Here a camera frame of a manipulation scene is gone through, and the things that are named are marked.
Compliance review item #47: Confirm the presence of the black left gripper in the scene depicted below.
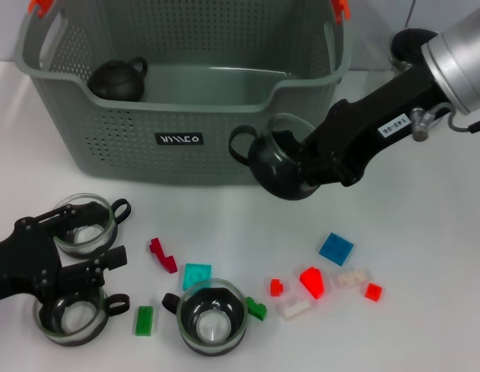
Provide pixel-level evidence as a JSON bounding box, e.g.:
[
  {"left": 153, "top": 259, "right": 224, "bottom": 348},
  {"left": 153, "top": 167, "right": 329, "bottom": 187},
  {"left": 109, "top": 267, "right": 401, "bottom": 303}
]
[{"left": 0, "top": 200, "right": 129, "bottom": 308}]

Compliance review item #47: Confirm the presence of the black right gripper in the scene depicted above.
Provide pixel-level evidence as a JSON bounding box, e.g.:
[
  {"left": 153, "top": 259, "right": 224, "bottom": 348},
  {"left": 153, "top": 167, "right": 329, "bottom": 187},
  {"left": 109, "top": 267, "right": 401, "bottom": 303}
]
[{"left": 288, "top": 60, "right": 451, "bottom": 188}]

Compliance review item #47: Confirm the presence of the glass teacup black sleeve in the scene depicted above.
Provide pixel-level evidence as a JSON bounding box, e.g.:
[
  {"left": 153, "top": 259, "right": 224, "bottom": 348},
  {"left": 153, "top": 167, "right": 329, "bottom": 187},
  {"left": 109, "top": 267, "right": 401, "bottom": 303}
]
[
  {"left": 33, "top": 284, "right": 131, "bottom": 346},
  {"left": 52, "top": 193, "right": 132, "bottom": 260},
  {"left": 228, "top": 114, "right": 322, "bottom": 202},
  {"left": 161, "top": 277, "right": 249, "bottom": 357}
]

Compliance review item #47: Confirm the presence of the grey perforated storage bin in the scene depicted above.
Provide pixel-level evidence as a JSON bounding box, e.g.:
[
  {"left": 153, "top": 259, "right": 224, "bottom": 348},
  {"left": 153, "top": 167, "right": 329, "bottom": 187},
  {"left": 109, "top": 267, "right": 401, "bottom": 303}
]
[{"left": 14, "top": 0, "right": 353, "bottom": 187}]

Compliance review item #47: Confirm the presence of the dark red curved brick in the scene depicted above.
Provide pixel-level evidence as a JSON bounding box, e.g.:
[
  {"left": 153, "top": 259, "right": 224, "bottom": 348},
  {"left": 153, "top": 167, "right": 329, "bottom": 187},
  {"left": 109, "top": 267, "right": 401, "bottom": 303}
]
[{"left": 148, "top": 236, "right": 178, "bottom": 274}]

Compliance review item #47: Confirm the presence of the blue square brick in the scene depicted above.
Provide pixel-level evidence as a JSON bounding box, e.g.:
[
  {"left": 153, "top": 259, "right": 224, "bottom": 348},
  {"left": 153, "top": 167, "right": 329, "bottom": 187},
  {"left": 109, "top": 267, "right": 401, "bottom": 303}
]
[{"left": 319, "top": 232, "right": 355, "bottom": 267}]

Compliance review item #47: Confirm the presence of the bright green long brick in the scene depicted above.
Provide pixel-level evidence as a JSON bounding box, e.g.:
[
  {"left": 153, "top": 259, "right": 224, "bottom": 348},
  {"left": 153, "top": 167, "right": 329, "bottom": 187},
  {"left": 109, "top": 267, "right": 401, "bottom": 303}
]
[{"left": 133, "top": 305, "right": 155, "bottom": 336}]

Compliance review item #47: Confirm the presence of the teal square brick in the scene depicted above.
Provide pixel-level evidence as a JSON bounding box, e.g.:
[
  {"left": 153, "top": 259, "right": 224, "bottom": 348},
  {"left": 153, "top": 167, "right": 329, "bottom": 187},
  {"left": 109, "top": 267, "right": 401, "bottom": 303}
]
[{"left": 181, "top": 263, "right": 212, "bottom": 292}]

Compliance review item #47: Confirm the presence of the red slope brick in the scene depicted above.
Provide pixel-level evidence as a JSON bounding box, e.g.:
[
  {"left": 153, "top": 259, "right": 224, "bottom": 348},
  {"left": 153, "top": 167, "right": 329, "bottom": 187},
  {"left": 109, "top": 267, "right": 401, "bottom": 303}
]
[{"left": 299, "top": 266, "right": 326, "bottom": 300}]

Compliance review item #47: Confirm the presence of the white plastic brick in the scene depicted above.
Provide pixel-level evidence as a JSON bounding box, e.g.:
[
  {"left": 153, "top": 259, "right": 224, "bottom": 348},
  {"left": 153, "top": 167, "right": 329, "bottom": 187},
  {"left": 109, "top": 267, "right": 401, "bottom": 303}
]
[
  {"left": 276, "top": 296, "right": 313, "bottom": 322},
  {"left": 332, "top": 267, "right": 372, "bottom": 291}
]

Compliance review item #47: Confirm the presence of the small red square brick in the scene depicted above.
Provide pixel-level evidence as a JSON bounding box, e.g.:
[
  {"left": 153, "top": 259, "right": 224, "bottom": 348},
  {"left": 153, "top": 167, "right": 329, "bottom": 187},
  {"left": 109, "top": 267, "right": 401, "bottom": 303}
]
[{"left": 364, "top": 282, "right": 383, "bottom": 301}]

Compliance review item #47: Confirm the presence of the dark green plastic brick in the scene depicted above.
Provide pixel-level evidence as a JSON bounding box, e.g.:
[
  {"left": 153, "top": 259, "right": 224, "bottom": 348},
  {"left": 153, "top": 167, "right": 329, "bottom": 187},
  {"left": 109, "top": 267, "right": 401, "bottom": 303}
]
[{"left": 245, "top": 296, "right": 268, "bottom": 322}]

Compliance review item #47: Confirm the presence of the dark clay teapot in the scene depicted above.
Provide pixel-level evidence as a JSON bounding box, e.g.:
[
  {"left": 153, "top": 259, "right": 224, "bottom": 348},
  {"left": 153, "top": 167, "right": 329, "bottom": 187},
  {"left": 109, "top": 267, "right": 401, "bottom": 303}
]
[{"left": 87, "top": 57, "right": 149, "bottom": 102}]

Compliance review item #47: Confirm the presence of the glass pitcher black lid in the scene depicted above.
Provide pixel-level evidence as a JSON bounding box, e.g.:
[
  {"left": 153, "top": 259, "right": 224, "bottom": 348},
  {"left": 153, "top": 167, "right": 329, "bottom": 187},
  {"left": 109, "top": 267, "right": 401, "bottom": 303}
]
[{"left": 388, "top": 27, "right": 444, "bottom": 73}]

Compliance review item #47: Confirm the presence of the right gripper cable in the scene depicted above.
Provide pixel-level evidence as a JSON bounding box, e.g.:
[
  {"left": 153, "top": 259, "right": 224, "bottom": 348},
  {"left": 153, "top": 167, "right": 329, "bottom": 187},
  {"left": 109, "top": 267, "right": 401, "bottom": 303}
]
[{"left": 409, "top": 102, "right": 480, "bottom": 143}]

